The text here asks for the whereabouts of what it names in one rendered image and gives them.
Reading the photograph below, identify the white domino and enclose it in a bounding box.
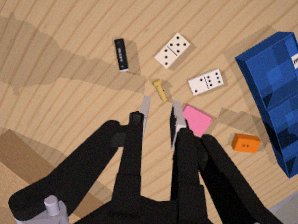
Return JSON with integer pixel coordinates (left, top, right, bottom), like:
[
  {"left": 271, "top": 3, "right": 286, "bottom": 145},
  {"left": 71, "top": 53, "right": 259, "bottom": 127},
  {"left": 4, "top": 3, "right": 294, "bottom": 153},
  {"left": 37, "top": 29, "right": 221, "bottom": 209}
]
[
  {"left": 154, "top": 32, "right": 190, "bottom": 69},
  {"left": 188, "top": 68, "right": 224, "bottom": 95}
]

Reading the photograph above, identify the blue three-compartment bin rack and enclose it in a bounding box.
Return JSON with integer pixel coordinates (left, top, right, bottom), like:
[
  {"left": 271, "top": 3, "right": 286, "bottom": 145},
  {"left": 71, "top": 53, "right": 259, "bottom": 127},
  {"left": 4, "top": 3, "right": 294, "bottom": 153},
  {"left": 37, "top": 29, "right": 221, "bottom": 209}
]
[{"left": 235, "top": 31, "right": 298, "bottom": 179}]

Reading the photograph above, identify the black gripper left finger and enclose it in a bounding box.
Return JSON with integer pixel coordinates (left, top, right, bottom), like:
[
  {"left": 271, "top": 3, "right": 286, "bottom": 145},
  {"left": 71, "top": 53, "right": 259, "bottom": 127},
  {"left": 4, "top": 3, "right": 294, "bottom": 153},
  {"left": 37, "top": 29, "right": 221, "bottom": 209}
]
[{"left": 8, "top": 95, "right": 151, "bottom": 224}]

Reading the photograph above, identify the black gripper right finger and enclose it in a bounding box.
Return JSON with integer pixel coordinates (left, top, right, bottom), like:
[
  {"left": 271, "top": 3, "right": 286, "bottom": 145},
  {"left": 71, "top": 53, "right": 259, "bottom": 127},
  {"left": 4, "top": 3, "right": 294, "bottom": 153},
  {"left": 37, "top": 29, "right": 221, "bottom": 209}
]
[{"left": 169, "top": 100, "right": 283, "bottom": 224}]

